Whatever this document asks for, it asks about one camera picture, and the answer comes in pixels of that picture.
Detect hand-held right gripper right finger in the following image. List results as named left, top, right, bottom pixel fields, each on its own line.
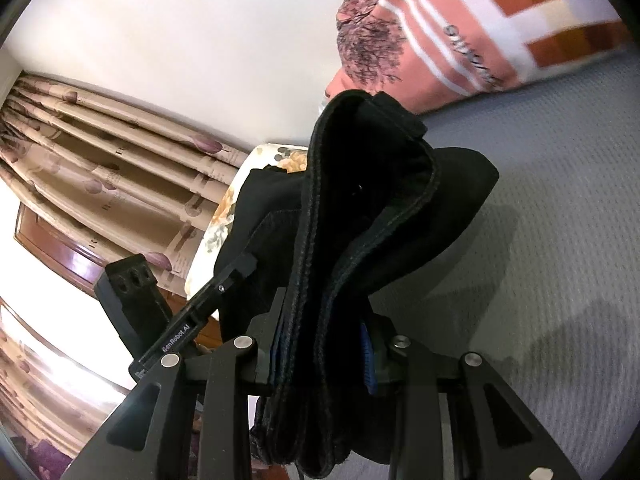
left=360, top=315, right=583, bottom=480

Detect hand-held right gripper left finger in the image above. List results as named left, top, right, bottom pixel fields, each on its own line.
left=62, top=287, right=288, bottom=480

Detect black pants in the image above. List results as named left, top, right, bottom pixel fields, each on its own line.
left=212, top=89, right=501, bottom=478

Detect brown wooden headboard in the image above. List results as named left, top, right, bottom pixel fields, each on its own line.
left=12, top=202, right=221, bottom=356

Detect floral pillow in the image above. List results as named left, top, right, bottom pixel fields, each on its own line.
left=186, top=144, right=310, bottom=321

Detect beige floral curtain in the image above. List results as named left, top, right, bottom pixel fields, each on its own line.
left=0, top=74, right=251, bottom=291

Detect grey mesh mattress pad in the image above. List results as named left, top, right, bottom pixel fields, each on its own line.
left=280, top=50, right=640, bottom=480

